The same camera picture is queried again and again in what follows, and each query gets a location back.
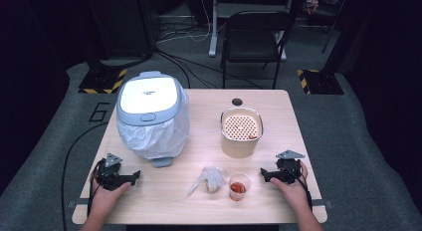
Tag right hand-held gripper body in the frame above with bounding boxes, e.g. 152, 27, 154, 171
270, 149, 307, 185

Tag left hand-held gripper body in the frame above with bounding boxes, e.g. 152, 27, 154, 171
96, 152, 133, 191

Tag person's left hand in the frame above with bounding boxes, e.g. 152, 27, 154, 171
90, 178, 132, 212

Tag person's right hand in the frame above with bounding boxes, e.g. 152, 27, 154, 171
269, 160, 312, 209

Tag clear plastic cup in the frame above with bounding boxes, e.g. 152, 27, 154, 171
228, 171, 252, 202

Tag red sauce leftovers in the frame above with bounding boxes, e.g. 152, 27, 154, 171
230, 181, 247, 194

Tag white plastic trash bag liner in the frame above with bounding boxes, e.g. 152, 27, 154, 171
116, 88, 191, 160

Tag beige strainer container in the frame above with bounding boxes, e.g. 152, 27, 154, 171
220, 107, 265, 159

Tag crumpled clear plastic bag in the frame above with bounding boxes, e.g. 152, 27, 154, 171
186, 165, 228, 196

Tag black striped stand base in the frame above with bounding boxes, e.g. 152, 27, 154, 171
78, 69, 128, 95
297, 69, 345, 96

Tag black folding chair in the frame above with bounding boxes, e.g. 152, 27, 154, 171
220, 10, 293, 90

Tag black cabinet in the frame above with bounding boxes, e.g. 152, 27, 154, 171
83, 0, 156, 60

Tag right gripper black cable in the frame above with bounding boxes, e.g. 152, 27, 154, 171
287, 163, 314, 210

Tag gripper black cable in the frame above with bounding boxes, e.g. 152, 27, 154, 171
87, 158, 106, 217
287, 163, 314, 210

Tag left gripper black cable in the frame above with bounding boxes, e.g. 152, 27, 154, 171
87, 158, 106, 217

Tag grey table clamp bracket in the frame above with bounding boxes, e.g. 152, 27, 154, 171
312, 198, 334, 209
66, 198, 91, 209

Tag black floor cable bundle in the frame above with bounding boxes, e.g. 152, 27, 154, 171
153, 47, 264, 90

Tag white floor cable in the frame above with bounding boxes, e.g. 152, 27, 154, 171
155, 0, 213, 45

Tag white metal desk frame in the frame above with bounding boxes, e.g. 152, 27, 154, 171
208, 0, 296, 62

